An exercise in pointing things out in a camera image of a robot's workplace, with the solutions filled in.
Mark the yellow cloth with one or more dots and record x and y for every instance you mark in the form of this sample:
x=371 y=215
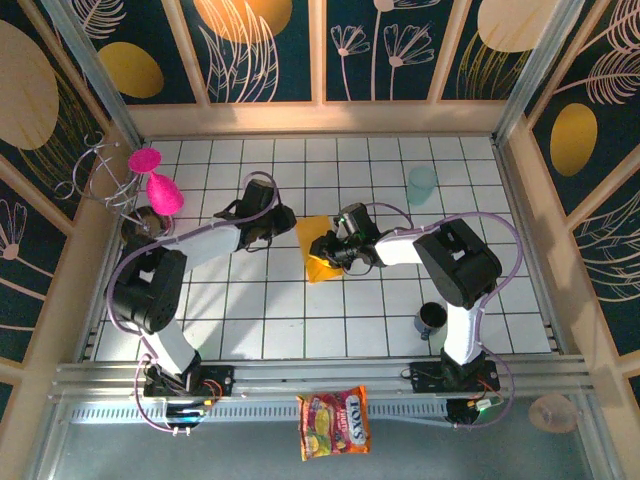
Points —
x=310 y=230

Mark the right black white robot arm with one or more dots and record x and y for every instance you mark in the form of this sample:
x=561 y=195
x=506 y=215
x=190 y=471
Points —
x=395 y=252

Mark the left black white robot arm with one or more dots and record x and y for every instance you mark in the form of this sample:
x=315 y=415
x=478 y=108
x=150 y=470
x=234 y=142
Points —
x=205 y=245

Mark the translucent teal plastic cup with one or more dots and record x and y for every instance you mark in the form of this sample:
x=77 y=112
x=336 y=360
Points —
x=421 y=187

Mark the pink wine glasses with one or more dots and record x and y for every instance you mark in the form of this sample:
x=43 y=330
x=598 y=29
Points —
x=162 y=195

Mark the dark metal mug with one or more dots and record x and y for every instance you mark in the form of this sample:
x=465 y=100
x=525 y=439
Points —
x=432 y=325

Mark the orange Fox's candy bag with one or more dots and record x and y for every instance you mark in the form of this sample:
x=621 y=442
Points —
x=335 y=422

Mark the aluminium mounting rail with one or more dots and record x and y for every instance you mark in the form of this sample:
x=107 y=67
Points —
x=320 y=375

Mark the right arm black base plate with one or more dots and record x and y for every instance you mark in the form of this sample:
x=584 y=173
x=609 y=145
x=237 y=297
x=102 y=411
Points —
x=425 y=376

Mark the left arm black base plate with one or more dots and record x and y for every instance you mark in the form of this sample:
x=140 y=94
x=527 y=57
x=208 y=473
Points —
x=220 y=380

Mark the aluminium frame post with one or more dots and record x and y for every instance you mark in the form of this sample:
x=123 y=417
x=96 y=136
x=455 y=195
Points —
x=540 y=65
x=90 y=65

